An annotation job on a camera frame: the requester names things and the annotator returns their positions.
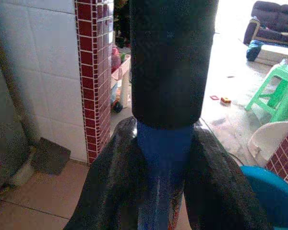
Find dark grey flat board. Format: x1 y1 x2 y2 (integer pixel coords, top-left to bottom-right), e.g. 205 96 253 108
30 137 71 175

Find white low table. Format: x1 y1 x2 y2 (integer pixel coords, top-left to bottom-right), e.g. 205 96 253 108
254 44 288 65

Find red tiled wall corner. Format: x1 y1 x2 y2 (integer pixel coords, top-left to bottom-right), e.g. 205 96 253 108
265 121 288 184

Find grey rounded appliance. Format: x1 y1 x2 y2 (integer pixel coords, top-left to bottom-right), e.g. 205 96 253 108
0 9 38 192

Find red tiled pillar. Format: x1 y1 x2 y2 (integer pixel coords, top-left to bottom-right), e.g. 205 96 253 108
74 0 115 165

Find blue plastic basin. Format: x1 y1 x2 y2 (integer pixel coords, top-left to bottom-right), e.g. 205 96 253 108
240 165 288 228

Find white plastic dustpan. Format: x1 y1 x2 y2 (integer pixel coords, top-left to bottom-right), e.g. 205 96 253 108
247 121 288 166

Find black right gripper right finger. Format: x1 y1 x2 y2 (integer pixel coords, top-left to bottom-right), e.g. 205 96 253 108
182 121 278 230

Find green plastic stool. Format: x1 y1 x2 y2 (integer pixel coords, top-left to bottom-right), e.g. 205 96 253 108
244 64 288 123

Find dark purple sofa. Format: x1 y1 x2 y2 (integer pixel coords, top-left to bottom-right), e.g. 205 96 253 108
243 0 288 47

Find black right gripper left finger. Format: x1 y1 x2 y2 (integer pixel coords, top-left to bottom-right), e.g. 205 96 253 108
63 117 151 230

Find blue cloth bundle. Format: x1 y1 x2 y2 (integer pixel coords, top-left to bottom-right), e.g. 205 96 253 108
245 39 263 61

